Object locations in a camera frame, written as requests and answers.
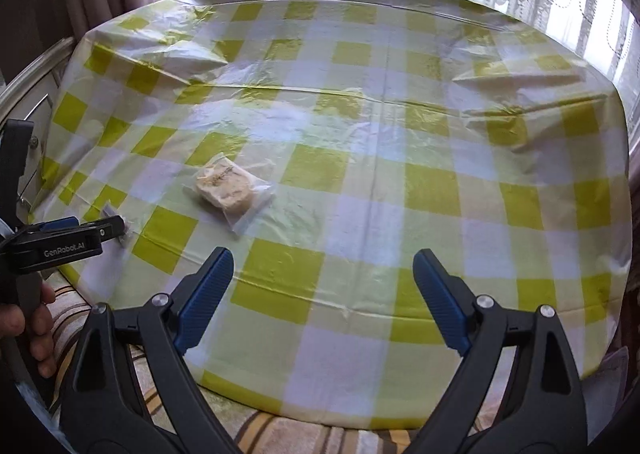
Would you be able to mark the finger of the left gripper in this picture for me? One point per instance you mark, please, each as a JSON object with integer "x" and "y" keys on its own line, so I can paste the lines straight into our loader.
{"x": 86, "y": 236}
{"x": 49, "y": 226}

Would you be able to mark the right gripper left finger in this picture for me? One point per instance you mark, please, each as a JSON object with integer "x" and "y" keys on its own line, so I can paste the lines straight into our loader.
{"x": 102, "y": 408}

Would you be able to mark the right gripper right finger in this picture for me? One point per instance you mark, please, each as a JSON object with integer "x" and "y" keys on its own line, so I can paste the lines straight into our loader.
{"x": 517, "y": 388}

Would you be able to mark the clear pale cake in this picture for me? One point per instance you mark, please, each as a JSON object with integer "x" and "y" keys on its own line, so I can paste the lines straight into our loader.
{"x": 232, "y": 192}

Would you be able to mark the person left hand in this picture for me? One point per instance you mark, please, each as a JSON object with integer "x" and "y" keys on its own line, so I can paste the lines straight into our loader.
{"x": 38, "y": 328}

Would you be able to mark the purple white cardboard box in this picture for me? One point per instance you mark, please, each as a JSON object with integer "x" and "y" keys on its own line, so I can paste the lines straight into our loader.
{"x": 604, "y": 391}

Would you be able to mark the striped towel cushion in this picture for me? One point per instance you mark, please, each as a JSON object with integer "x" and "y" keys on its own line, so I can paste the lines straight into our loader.
{"x": 128, "y": 390}

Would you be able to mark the white cabinet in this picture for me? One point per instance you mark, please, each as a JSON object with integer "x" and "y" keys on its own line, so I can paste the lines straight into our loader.
{"x": 31, "y": 96}

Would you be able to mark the yellow checkered tablecloth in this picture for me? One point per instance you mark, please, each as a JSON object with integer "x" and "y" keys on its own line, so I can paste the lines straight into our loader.
{"x": 386, "y": 127}

